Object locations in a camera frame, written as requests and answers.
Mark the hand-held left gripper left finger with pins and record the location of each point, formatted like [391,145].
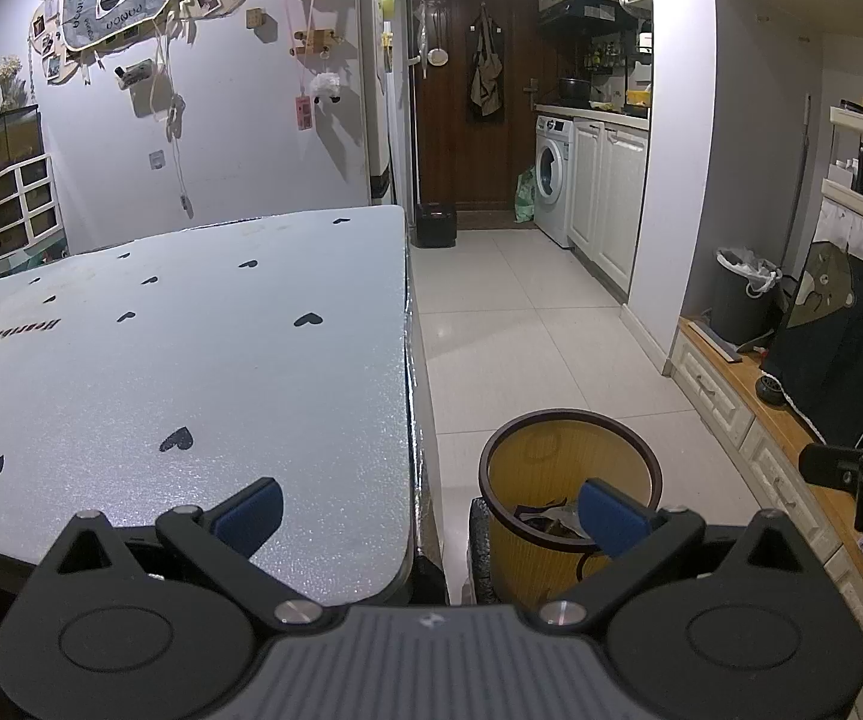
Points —
[250,517]

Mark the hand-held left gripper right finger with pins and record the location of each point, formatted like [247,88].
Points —
[611,517]

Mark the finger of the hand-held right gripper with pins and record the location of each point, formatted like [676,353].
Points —
[828,463]

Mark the dark wrapper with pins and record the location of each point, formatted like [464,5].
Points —
[540,516]

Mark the brown rim wooden waste bin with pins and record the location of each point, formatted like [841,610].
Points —
[521,465]

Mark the white crumpled wrapper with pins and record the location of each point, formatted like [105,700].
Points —
[566,521]

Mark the black bag with white text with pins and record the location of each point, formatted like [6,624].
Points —
[836,367]

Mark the black round object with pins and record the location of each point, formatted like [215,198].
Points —
[771,391]

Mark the white low cabinet wooden top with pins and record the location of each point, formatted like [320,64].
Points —
[731,397]

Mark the grey flat board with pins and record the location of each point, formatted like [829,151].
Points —
[716,341]

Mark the grey bin with white liner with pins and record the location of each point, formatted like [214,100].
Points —
[742,300]

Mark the white kitchen cabinets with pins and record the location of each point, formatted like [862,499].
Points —
[607,195]

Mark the green bag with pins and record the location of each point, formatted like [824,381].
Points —
[526,195]

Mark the black storage box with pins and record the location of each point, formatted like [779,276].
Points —
[435,225]

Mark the white washing machine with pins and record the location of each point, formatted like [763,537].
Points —
[555,180]

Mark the white drawer unit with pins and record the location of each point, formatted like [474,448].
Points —
[11,210]

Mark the brown wooden door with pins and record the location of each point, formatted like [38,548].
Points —
[461,150]

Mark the pink hanging tag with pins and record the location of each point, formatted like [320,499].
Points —
[304,112]

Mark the yellow container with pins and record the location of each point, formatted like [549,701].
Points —
[639,97]

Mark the black pot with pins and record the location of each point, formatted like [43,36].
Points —
[573,88]

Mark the white plush toy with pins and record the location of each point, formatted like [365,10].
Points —
[325,88]

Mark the glass tank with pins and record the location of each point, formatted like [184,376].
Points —
[4,146]

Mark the white refrigerator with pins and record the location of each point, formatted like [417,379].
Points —
[376,90]

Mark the hanging cloth bag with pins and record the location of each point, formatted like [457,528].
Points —
[485,75]

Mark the white round hanging utensil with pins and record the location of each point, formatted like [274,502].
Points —
[437,56]

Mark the dried flower bunch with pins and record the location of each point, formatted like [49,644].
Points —
[8,79]

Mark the dark range hood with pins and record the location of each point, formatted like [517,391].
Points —
[581,10]

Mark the long wooden wall block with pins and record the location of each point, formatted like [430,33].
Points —
[315,41]

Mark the small wooden wall block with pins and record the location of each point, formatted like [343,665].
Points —
[255,17]

